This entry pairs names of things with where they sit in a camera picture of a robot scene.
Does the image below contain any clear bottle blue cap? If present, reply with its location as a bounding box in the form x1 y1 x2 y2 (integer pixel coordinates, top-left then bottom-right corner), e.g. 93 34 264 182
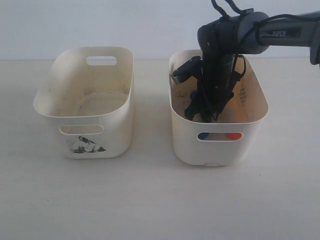
189 90 201 102

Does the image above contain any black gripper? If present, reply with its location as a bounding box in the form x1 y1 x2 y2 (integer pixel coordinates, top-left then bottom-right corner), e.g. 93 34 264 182
184 52 240 123

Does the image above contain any black cable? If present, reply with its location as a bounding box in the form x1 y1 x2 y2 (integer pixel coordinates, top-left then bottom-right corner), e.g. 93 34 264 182
211 0 247 18

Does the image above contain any clear bottle orange cap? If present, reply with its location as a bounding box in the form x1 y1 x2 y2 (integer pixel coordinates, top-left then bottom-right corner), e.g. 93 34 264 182
226 132 243 141

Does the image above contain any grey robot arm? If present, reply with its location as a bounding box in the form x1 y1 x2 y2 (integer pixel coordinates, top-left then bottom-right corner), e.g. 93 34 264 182
184 11 320 123

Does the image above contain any cream plastic bin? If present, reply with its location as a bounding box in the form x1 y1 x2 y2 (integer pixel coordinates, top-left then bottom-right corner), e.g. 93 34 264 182
169 58 269 167
33 46 135 159

